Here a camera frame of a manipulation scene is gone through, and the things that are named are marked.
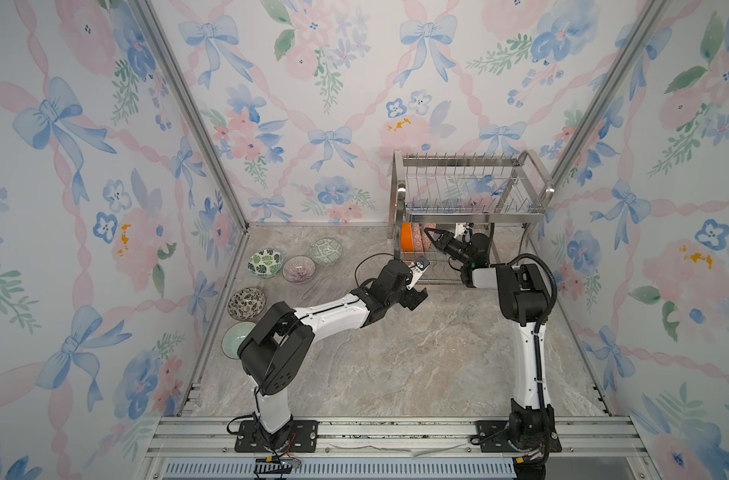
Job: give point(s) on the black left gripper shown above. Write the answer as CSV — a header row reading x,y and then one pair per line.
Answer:
x,y
414,298

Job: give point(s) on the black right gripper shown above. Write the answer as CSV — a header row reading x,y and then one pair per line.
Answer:
x,y
444,242

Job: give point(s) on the dark patterned bowl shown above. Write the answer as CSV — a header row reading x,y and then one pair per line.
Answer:
x,y
427,236

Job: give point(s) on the pink purple bowl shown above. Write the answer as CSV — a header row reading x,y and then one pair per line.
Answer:
x,y
417,237

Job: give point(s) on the orange white bowl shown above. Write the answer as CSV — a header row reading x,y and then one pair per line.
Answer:
x,y
406,238

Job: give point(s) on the green geometric pattern bowl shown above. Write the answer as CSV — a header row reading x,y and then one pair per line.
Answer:
x,y
326,251

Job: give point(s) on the pale green celadon bowl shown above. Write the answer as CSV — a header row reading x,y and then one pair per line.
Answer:
x,y
234,337

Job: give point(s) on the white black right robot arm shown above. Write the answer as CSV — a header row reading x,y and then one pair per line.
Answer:
x,y
527,293

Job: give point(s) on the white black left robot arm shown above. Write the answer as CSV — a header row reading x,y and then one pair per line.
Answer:
x,y
274,351

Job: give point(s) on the stainless steel dish rack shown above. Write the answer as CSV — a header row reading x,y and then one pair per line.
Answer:
x,y
491,192

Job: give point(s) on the purple glass bowl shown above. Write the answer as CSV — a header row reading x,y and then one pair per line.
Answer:
x,y
299,269

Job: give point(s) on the green leaf pattern bowl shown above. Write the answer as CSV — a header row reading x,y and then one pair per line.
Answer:
x,y
265,263

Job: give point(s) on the dark speckled bowl left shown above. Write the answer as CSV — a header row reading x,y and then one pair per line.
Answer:
x,y
246,304

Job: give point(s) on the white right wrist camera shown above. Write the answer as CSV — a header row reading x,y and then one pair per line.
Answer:
x,y
464,231

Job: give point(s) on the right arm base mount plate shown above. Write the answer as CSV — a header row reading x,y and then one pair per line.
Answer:
x,y
493,436

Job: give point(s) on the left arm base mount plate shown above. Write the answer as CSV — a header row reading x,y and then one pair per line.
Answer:
x,y
298,436

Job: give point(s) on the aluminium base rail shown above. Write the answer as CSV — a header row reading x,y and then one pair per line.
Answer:
x,y
398,448

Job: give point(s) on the aluminium corner post right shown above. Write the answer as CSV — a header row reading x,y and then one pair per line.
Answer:
x,y
633,44

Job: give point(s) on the aluminium corner post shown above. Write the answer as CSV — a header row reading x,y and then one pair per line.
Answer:
x,y
633,44
160,46

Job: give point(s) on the aluminium corner post left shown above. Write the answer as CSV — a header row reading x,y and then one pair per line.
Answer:
x,y
160,46

